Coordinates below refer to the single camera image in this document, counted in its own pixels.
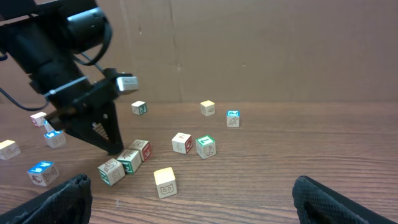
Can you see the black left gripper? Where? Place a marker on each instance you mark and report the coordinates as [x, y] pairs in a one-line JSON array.
[[86, 111]]

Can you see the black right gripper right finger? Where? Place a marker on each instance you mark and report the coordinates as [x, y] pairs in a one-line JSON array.
[[318, 204]]

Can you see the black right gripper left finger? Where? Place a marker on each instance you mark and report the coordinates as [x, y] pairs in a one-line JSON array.
[[69, 202]]

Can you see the wooden block green trim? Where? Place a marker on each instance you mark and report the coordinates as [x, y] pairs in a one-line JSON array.
[[131, 160]]

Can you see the wooden block yellow B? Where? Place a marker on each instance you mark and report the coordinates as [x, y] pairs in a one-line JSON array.
[[165, 182]]

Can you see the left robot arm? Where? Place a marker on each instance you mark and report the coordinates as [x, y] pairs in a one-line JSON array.
[[50, 42]]

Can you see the wooden block far white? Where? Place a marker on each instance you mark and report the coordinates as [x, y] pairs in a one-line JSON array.
[[139, 107]]

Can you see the wooden block blue middle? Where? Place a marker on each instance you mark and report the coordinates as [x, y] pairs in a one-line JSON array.
[[55, 139]]

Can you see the wooden block green H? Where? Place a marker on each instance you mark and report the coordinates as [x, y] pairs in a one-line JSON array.
[[111, 171]]

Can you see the wooden block red trim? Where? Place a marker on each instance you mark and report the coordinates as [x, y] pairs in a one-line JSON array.
[[143, 147]]

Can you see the wooden block pink trim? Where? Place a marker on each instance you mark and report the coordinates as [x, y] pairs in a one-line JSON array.
[[38, 119]]

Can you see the wooden block yellow left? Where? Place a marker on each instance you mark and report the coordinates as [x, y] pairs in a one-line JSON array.
[[9, 149]]

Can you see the wooden block red sided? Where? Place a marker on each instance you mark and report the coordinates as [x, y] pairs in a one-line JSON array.
[[182, 143]]

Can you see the cardboard back board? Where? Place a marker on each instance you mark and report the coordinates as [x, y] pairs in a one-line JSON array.
[[192, 51]]

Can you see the wooden block yellow far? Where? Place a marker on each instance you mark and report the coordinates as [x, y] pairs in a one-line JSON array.
[[207, 108]]

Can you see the wooden block green seven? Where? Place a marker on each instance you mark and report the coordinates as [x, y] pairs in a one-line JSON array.
[[206, 146]]

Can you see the wooden block blue P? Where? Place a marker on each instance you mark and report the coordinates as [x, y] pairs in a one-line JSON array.
[[233, 118]]

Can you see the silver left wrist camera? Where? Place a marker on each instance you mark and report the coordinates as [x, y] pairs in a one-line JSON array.
[[127, 85]]

